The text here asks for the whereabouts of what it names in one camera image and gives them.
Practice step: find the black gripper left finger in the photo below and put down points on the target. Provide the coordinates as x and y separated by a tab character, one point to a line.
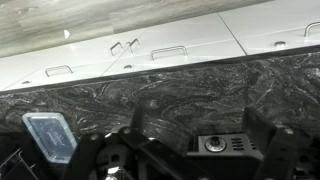
86	153

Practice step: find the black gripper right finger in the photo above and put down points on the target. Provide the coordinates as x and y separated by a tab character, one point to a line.
280	150

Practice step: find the black and steel toaster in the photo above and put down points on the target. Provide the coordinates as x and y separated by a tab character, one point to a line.
216	161

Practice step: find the white base cabinet row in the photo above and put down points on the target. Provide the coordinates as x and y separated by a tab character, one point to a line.
200	36

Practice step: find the black condiment organizer rack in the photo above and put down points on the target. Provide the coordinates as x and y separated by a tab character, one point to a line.
13	166

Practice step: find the round steel drawer lock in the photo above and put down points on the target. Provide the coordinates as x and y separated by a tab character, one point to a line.
26	82

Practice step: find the white paper scrap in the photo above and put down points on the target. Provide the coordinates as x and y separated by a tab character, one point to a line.
66	33

